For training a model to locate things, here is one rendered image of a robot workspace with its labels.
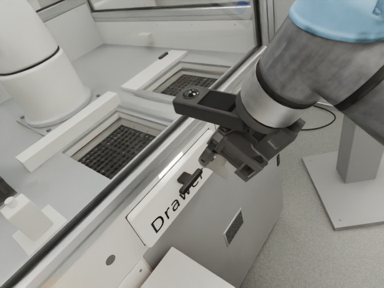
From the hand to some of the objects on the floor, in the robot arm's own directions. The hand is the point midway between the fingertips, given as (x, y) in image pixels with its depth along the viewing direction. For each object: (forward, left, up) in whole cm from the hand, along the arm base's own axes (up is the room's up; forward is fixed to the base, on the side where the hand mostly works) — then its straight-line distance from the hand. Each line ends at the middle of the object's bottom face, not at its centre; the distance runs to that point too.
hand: (204, 159), depth 50 cm
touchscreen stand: (-46, -83, -98) cm, 136 cm away
